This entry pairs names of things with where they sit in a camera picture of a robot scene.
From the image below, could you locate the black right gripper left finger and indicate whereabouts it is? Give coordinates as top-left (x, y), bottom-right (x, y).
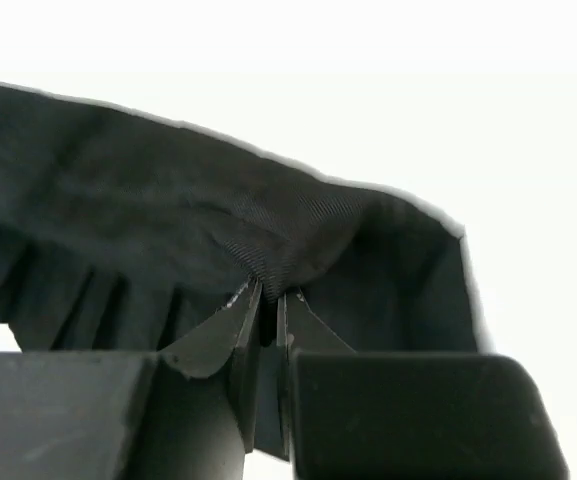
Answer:
top-left (162, 280), bottom-right (262, 453)

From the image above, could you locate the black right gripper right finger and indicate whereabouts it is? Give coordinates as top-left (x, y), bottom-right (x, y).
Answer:
top-left (276, 288), bottom-right (355, 457)

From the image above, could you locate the black pleated skirt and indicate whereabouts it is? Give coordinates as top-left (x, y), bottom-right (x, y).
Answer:
top-left (0, 86), bottom-right (479, 352)

